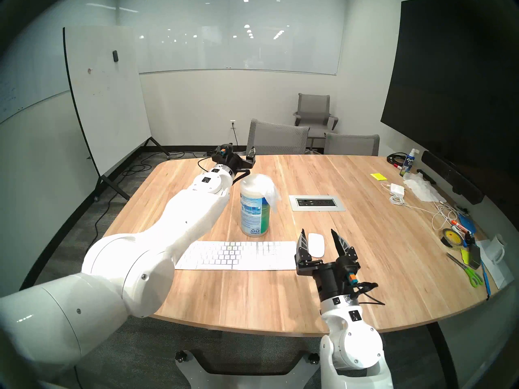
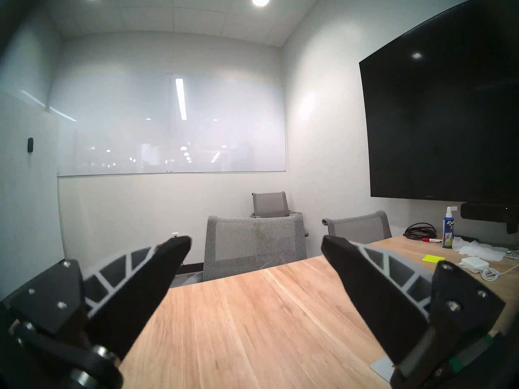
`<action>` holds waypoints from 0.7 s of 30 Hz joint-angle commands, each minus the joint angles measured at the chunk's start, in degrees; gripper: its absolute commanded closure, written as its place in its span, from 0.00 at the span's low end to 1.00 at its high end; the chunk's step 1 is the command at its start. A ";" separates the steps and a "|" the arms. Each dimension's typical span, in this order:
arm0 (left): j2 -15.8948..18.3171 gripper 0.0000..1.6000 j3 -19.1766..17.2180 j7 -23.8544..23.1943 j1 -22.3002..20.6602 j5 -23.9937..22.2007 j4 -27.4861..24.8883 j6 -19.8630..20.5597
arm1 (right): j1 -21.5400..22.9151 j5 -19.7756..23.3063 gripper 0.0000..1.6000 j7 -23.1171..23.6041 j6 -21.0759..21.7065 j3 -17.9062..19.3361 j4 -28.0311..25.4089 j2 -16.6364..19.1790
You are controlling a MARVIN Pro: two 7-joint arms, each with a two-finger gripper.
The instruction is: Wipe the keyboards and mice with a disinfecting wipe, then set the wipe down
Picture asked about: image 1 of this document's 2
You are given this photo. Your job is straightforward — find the black video sound bar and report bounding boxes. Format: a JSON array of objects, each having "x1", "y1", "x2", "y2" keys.
[{"x1": 421, "y1": 150, "x2": 484, "y2": 205}]

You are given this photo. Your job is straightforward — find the white mug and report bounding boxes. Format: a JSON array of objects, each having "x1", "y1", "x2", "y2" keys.
[{"x1": 485, "y1": 234, "x2": 506, "y2": 263}]

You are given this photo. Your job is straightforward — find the crumpled white tissue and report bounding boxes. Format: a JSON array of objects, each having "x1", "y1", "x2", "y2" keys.
[{"x1": 403, "y1": 173, "x2": 446, "y2": 203}]

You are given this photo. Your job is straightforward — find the white disinfecting wipe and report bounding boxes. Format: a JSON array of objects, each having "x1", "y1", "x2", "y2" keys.
[{"x1": 259, "y1": 174, "x2": 281, "y2": 213}]

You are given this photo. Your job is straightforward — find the disinfecting wipes canister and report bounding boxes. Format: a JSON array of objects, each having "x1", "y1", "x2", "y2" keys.
[{"x1": 239, "y1": 173, "x2": 271, "y2": 237}]

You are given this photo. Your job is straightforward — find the grey table power outlet box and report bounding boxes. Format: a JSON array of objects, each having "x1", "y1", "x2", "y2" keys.
[{"x1": 289, "y1": 195, "x2": 346, "y2": 212}]

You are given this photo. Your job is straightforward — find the white computer mouse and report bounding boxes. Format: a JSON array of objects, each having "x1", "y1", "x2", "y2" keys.
[{"x1": 308, "y1": 233, "x2": 326, "y2": 258}]

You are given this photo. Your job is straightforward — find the grey office chair with armrests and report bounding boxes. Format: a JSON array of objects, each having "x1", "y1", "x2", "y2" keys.
[{"x1": 293, "y1": 93, "x2": 339, "y2": 154}]

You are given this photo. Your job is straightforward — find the mobile whiteboard on stand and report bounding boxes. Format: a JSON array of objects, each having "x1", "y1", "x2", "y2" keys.
[{"x1": 63, "y1": 26, "x2": 171, "y2": 201}]

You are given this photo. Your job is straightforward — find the green handled scissors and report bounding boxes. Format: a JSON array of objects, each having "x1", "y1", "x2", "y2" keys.
[{"x1": 445, "y1": 252, "x2": 483, "y2": 287}]

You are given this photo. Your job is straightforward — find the large black wall screen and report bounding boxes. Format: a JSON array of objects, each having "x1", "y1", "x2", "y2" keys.
[{"x1": 380, "y1": 0, "x2": 519, "y2": 206}]

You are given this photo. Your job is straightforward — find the grey mesh office chair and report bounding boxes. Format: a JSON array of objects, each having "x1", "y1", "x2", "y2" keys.
[
  {"x1": 245, "y1": 119, "x2": 310, "y2": 156},
  {"x1": 323, "y1": 133, "x2": 380, "y2": 156}
]

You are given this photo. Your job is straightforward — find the black table leg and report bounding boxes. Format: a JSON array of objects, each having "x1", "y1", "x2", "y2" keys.
[{"x1": 426, "y1": 323, "x2": 458, "y2": 387}]

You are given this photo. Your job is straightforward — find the white keyboard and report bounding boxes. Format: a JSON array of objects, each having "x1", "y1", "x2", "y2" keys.
[{"x1": 175, "y1": 241, "x2": 298, "y2": 271}]

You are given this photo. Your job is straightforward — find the black yellow tape roll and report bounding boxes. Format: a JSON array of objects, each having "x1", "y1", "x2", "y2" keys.
[{"x1": 441, "y1": 227, "x2": 467, "y2": 249}]

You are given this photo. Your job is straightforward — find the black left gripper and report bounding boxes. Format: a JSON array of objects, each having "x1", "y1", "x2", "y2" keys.
[{"x1": 212, "y1": 146, "x2": 257, "y2": 175}]

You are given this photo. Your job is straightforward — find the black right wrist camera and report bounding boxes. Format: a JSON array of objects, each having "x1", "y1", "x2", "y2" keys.
[{"x1": 343, "y1": 256, "x2": 361, "y2": 287}]

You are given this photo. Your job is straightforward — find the whiteboard cleaner spray bottle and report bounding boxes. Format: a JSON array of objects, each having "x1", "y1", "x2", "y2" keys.
[{"x1": 399, "y1": 148, "x2": 419, "y2": 177}]

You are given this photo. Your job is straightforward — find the large glass wall board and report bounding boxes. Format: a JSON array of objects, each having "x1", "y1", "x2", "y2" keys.
[{"x1": 118, "y1": 0, "x2": 345, "y2": 76}]

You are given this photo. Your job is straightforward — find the white charging cable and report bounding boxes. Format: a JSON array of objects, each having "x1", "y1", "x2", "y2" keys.
[{"x1": 381, "y1": 184, "x2": 461, "y2": 231}]

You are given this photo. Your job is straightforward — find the blue packet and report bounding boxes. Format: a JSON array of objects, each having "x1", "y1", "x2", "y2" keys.
[{"x1": 454, "y1": 215, "x2": 476, "y2": 234}]

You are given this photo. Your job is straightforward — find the white paper sheet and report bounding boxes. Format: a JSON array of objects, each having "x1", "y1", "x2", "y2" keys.
[{"x1": 474, "y1": 240, "x2": 515, "y2": 289}]

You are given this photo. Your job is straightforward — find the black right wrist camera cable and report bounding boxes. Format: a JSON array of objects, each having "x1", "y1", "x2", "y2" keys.
[{"x1": 353, "y1": 282, "x2": 385, "y2": 306}]

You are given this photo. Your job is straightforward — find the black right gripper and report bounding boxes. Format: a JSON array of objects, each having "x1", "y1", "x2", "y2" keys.
[{"x1": 295, "y1": 229, "x2": 357, "y2": 304}]

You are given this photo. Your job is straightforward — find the side wall whiteboard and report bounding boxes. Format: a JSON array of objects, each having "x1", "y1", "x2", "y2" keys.
[{"x1": 0, "y1": 28, "x2": 70, "y2": 124}]

